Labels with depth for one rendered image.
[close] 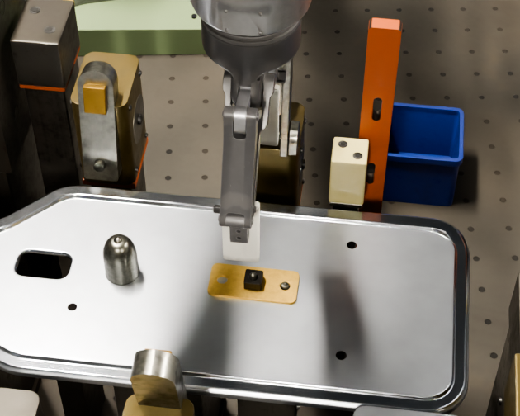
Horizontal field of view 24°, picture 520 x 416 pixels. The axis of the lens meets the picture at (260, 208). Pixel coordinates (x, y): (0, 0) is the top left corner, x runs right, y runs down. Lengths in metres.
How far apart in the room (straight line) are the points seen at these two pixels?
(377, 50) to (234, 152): 0.26
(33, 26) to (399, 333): 0.47
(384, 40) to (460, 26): 0.80
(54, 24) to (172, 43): 0.59
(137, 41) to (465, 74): 0.49
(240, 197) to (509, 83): 0.95
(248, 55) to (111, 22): 0.94
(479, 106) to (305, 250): 0.66
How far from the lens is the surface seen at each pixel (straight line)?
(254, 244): 0.98
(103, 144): 1.23
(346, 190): 1.18
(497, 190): 1.65
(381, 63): 1.12
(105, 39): 1.81
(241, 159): 0.90
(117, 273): 1.13
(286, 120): 1.16
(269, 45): 0.88
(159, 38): 1.80
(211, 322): 1.11
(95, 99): 1.20
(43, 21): 1.24
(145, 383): 0.96
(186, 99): 1.75
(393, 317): 1.12
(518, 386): 1.02
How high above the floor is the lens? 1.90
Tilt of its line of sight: 49 degrees down
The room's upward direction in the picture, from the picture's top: straight up
